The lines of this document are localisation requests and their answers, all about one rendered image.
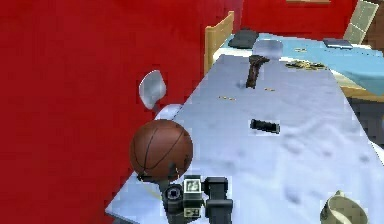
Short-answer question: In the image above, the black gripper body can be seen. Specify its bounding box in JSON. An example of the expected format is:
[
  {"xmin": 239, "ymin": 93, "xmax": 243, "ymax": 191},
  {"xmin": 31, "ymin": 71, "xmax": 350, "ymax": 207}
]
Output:
[{"xmin": 162, "ymin": 181, "xmax": 185, "ymax": 224}]

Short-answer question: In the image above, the wooden bed with blue sheet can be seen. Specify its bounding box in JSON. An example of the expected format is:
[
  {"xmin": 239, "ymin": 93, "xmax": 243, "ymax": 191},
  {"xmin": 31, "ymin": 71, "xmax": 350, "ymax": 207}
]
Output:
[{"xmin": 203, "ymin": 10, "xmax": 384, "ymax": 103}]

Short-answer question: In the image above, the brown basketball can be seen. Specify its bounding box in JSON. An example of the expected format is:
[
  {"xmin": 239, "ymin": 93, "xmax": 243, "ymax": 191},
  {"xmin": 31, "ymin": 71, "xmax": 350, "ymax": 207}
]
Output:
[{"xmin": 129, "ymin": 119, "xmax": 194, "ymax": 183}]

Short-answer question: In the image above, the white table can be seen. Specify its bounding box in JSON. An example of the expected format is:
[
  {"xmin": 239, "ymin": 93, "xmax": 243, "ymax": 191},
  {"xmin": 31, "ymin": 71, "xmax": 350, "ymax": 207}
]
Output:
[{"xmin": 104, "ymin": 54, "xmax": 384, "ymax": 224}]

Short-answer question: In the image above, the black remote control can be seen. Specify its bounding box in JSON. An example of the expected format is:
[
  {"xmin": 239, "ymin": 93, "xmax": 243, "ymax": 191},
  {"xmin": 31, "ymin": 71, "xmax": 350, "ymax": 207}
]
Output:
[{"xmin": 249, "ymin": 118, "xmax": 281, "ymax": 135}]

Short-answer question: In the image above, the dark brown statue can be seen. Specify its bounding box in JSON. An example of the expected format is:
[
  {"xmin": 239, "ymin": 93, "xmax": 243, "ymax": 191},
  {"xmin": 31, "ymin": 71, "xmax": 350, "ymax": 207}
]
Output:
[{"xmin": 245, "ymin": 55, "xmax": 271, "ymax": 90}]

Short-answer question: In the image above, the beige mug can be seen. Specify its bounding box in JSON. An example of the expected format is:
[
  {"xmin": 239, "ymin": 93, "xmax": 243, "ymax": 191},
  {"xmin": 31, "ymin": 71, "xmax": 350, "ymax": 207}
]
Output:
[{"xmin": 319, "ymin": 190, "xmax": 370, "ymax": 224}]

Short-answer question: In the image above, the dark grey pillow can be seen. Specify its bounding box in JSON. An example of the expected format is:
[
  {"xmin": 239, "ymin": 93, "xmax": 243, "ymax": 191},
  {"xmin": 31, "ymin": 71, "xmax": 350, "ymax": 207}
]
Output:
[{"xmin": 227, "ymin": 28, "xmax": 261, "ymax": 50}]

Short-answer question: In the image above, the brass key bunch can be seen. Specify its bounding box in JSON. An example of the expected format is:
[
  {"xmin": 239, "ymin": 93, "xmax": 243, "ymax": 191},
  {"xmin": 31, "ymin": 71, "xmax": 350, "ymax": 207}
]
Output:
[{"xmin": 285, "ymin": 59, "xmax": 328, "ymax": 71}]

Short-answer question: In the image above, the dark blue book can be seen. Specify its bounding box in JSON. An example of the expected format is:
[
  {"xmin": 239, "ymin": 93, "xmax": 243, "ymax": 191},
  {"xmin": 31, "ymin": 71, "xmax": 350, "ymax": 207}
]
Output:
[{"xmin": 322, "ymin": 37, "xmax": 354, "ymax": 51}]

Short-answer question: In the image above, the pale green window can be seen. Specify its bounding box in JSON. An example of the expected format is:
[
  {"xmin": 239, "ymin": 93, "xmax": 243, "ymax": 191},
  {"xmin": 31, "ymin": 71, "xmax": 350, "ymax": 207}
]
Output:
[{"xmin": 342, "ymin": 0, "xmax": 380, "ymax": 45}]

